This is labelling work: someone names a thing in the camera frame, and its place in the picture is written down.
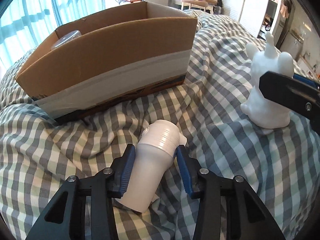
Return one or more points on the white sliding wardrobe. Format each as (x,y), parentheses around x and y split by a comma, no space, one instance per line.
(249,13)

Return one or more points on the teal window curtains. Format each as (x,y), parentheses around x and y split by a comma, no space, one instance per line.
(27,23)

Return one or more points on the white dressing table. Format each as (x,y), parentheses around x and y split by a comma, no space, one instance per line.
(205,5)

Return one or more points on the brown cardboard box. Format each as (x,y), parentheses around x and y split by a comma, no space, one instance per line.
(124,53)

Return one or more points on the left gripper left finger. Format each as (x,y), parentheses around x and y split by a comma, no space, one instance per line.
(64,215)

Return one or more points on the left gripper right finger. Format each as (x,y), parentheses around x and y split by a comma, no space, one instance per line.
(247,215)

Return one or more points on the checkered bed duvet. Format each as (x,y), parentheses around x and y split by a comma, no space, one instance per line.
(282,165)

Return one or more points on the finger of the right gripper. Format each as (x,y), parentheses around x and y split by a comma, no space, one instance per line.
(290,93)
(307,81)

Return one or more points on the clear lidded jar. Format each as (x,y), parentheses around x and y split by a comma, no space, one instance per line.
(66,38)

